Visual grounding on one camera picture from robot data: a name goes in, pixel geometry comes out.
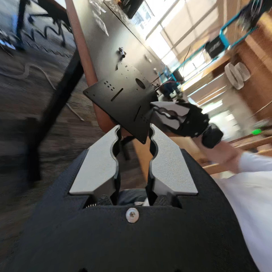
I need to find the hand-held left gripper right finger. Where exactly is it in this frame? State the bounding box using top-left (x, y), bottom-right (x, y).
top-left (145, 124), bottom-right (199, 206)

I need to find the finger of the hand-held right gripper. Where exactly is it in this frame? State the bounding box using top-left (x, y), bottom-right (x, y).
top-left (153, 109), bottom-right (185, 131)
top-left (150, 101), bottom-right (190, 117)

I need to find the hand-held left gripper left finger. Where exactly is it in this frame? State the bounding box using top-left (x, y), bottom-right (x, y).
top-left (69, 125), bottom-right (122, 205)

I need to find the black metal base plate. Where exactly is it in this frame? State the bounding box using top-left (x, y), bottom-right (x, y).
top-left (83, 62), bottom-right (159, 145)

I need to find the person's right hand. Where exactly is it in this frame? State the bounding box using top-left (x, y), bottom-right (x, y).
top-left (200, 139), bottom-right (242, 173)

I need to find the white round ceiling lamp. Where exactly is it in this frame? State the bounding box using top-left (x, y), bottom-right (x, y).
top-left (224, 62), bottom-right (251, 90)

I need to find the scattered group of screw bags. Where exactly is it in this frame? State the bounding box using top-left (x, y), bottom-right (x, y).
top-left (88, 0), bottom-right (128, 37)

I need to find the black office chair base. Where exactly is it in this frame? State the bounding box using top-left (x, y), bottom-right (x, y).
top-left (28, 0), bottom-right (74, 47)

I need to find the white floor cable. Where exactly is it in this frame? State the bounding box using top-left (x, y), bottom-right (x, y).
top-left (0, 63), bottom-right (85, 121)

